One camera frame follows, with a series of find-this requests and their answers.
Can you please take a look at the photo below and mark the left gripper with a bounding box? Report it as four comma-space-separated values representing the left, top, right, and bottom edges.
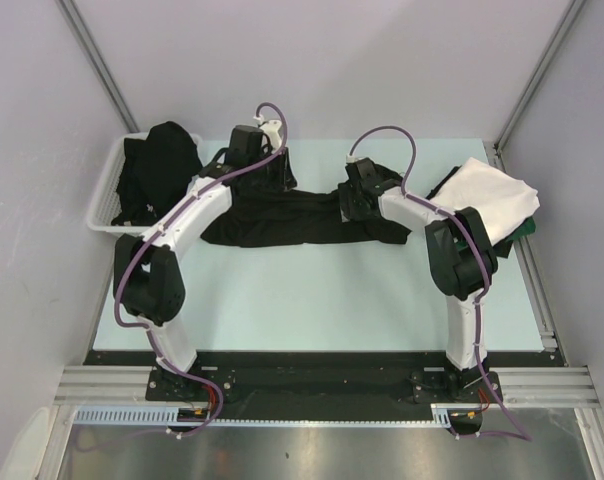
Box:
247, 146, 297, 193

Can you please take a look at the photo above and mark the black t-shirt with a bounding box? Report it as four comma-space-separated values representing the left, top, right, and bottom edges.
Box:
425, 166, 461, 200
201, 151, 410, 248

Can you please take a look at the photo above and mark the white plastic laundry basket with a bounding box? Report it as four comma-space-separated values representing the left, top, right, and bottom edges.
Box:
86, 132, 203, 235

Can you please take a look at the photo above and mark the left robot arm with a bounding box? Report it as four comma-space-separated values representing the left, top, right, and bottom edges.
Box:
113, 116, 287, 400

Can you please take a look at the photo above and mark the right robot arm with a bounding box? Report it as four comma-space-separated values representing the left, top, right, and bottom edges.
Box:
338, 156, 498, 401

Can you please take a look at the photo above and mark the black folded t-shirt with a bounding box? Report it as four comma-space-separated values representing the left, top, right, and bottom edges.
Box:
425, 166, 461, 200

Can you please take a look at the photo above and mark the black clothes pile in basket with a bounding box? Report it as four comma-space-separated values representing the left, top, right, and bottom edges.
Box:
111, 121, 203, 226

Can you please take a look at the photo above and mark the white folded t-shirt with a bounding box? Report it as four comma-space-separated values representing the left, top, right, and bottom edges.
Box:
432, 157, 540, 245

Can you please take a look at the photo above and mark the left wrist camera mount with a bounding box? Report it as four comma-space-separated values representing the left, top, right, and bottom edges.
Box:
254, 113, 288, 152

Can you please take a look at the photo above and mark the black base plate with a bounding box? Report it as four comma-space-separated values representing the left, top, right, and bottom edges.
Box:
84, 349, 506, 434

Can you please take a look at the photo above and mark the aluminium frame rail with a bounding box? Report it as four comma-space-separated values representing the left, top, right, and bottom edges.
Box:
54, 364, 153, 406

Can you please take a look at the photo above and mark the grey slotted cable duct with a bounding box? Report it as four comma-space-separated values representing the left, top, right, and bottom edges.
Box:
75, 406, 179, 425

